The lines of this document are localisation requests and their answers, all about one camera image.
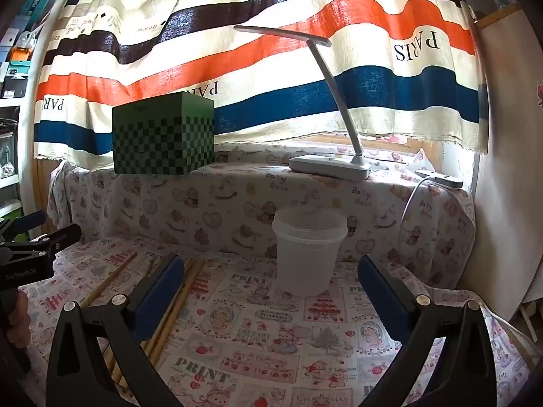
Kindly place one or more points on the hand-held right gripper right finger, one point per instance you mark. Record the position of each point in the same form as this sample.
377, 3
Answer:
382, 296

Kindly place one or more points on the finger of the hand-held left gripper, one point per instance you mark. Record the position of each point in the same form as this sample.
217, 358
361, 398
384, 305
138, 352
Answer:
29, 219
59, 239

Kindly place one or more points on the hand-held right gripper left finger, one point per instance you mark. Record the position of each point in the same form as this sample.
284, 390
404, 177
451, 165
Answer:
161, 294

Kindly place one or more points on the wooden chopstick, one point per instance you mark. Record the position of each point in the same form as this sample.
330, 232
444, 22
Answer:
113, 369
186, 301
185, 275
182, 292
108, 280

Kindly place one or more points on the translucent plastic cup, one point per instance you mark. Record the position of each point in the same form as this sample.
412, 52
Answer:
305, 258

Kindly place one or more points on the person's left hand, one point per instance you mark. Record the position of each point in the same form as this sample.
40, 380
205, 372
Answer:
19, 318

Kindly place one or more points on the bear and heart printed cloth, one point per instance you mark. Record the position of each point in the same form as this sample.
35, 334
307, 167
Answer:
212, 203

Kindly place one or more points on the white shelving unit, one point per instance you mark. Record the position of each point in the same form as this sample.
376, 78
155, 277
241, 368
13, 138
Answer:
10, 104

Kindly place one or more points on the white power strip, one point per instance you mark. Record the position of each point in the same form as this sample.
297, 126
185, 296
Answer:
443, 181

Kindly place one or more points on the green checkered box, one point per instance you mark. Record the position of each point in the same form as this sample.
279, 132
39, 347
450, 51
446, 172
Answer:
161, 144

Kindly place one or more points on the white desk lamp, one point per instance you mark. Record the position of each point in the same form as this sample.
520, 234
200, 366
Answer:
331, 165

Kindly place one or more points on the stack of assorted boxes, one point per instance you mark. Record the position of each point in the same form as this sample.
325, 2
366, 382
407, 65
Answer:
19, 57

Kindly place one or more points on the white panel with wooden edge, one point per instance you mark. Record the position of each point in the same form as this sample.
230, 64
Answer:
509, 135

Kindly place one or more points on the striped fabric curtain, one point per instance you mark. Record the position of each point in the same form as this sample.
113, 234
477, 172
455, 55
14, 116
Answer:
271, 72

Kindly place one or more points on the pink sticker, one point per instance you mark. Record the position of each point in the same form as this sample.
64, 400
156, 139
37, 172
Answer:
539, 93

